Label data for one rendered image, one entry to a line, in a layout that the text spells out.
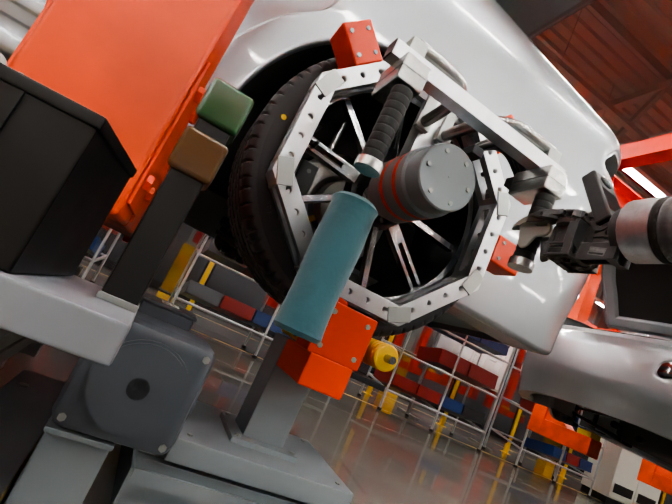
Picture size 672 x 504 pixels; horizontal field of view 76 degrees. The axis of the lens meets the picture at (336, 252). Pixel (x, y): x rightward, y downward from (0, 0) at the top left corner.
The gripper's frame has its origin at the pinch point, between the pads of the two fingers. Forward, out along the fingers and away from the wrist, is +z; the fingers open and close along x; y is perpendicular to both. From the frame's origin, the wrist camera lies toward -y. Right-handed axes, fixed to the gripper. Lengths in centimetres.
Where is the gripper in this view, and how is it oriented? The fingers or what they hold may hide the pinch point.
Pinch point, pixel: (526, 229)
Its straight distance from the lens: 87.8
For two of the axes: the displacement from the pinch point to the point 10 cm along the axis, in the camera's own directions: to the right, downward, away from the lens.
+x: 8.3, 4.5, 3.3
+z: -3.8, 0.2, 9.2
